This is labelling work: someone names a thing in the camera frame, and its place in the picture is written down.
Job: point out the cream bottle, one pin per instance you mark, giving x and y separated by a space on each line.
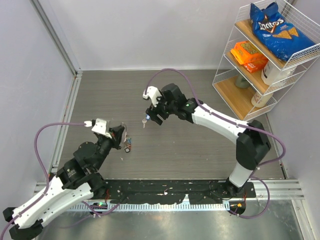
259 101

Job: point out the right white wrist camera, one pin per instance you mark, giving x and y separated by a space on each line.
153 94

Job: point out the large metal keyring with keys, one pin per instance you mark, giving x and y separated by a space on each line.
126 139

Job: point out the white wire shelf rack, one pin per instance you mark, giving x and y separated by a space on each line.
239 99

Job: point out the grey cup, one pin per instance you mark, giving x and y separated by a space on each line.
241 82

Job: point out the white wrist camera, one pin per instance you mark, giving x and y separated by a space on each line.
99 126
153 94

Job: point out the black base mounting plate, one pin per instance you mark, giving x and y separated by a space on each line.
174 191

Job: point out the orange snack box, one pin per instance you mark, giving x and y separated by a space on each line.
248 56

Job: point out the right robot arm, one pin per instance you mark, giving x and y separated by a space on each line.
251 142

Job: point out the blue Doritos chip bag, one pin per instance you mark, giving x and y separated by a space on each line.
280 37

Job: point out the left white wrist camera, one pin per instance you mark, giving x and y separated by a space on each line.
99 126

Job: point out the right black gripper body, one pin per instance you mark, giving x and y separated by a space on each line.
164 108

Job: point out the aluminium frame rail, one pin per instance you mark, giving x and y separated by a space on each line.
50 21

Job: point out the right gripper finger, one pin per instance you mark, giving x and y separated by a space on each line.
150 113
157 120

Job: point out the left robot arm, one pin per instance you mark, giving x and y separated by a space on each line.
76 181

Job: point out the white plastic jug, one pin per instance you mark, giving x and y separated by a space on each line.
271 74

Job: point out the key with blue tag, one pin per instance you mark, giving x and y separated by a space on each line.
145 120

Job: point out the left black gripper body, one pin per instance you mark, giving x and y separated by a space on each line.
113 141

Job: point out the white slotted cable duct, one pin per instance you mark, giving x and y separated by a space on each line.
145 207

